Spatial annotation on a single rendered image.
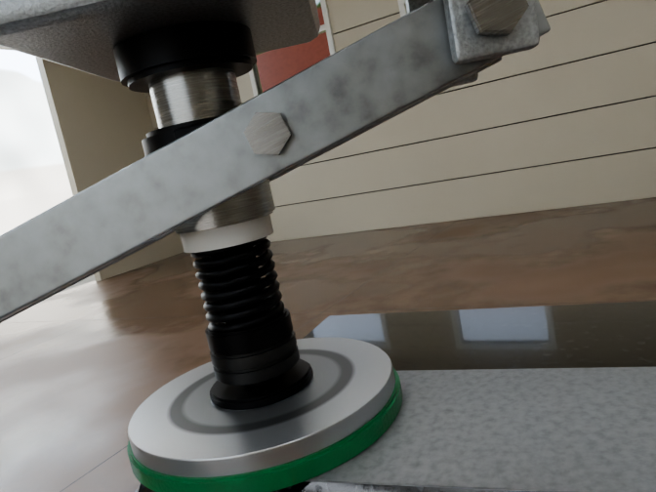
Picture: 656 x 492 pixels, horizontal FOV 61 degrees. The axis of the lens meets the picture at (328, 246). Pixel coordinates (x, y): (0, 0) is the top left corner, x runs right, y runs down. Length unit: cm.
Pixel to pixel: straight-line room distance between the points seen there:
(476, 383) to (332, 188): 700
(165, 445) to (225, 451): 5
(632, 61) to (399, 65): 612
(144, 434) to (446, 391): 23
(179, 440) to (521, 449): 23
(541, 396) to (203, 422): 24
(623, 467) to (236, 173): 28
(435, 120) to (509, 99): 85
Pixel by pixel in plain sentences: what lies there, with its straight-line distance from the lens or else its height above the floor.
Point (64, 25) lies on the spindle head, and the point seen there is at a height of 114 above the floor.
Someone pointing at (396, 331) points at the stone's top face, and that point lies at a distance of 61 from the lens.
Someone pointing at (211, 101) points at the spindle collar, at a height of 109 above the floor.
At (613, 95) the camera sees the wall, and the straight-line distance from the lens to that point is 646.
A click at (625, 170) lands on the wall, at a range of 650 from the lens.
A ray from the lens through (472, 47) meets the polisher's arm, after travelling 35.
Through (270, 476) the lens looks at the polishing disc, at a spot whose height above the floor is 85.
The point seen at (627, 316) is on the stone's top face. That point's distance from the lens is 59.
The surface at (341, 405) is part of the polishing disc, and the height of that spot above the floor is 87.
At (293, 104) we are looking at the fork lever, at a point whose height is 107.
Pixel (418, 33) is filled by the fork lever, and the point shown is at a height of 110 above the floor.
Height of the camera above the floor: 104
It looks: 9 degrees down
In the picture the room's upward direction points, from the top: 11 degrees counter-clockwise
